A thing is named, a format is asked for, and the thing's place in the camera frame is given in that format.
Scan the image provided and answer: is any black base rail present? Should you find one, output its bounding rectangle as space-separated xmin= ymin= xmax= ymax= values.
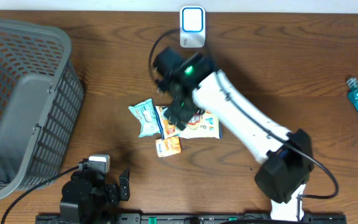
xmin=35 ymin=212 xmax=347 ymax=224

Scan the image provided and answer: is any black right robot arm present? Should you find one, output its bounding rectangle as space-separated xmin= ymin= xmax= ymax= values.
xmin=149 ymin=47 xmax=314 ymax=221

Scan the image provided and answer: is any white barcode scanner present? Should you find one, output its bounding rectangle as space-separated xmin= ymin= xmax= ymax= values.
xmin=180 ymin=6 xmax=206 ymax=48

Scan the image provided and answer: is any light blue wipes pack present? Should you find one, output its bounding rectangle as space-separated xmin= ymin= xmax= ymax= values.
xmin=129 ymin=98 xmax=160 ymax=138

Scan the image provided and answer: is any orange small snack box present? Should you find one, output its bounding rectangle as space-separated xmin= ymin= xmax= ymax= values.
xmin=155 ymin=136 xmax=181 ymax=157

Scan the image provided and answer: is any grey plastic mesh basket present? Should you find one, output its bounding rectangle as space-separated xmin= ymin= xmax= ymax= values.
xmin=0 ymin=19 xmax=84 ymax=199

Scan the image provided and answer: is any cream chips snack bag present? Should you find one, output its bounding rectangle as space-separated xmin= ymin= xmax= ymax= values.
xmin=155 ymin=106 xmax=223 ymax=139

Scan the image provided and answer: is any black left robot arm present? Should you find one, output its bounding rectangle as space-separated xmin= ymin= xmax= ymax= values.
xmin=58 ymin=169 xmax=130 ymax=224

